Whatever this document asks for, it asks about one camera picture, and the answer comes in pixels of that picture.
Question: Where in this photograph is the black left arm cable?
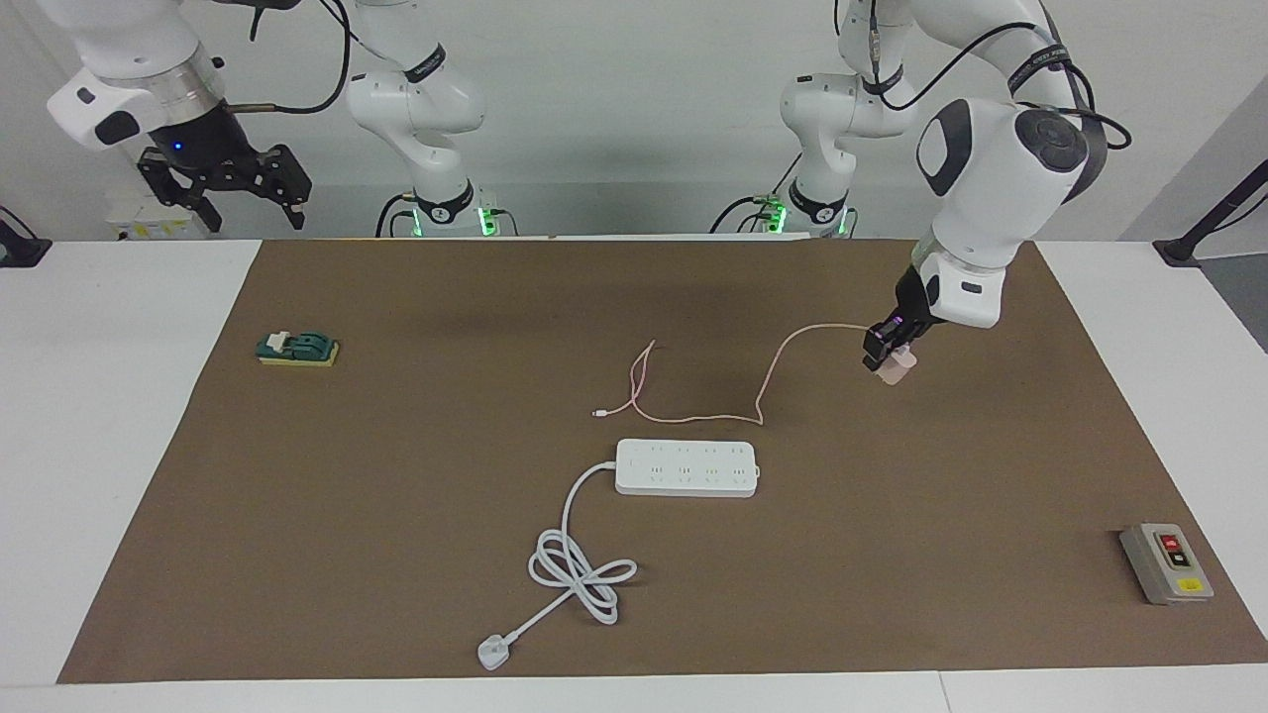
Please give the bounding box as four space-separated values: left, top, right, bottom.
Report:
835 0 1135 152

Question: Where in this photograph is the brown table mat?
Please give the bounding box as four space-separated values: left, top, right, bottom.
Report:
56 236 1268 685

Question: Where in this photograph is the white box with yellow labels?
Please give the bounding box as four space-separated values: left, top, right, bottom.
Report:
105 191 215 243

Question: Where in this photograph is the black base cable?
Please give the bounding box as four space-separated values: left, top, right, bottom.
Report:
708 192 786 237
373 192 419 240

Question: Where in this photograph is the white power strip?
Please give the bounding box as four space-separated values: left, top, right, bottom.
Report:
615 439 761 499

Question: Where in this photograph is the grey push button box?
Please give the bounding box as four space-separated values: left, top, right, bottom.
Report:
1119 522 1215 606

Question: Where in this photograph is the white power cord with plug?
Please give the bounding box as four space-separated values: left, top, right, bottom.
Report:
477 459 640 673

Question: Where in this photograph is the green knife switch block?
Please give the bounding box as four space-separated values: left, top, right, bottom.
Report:
256 330 341 370

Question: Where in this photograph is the black table clamp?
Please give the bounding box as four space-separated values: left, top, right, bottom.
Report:
0 205 53 269

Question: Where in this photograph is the pink charging cable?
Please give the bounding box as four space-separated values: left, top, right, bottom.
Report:
591 324 875 428

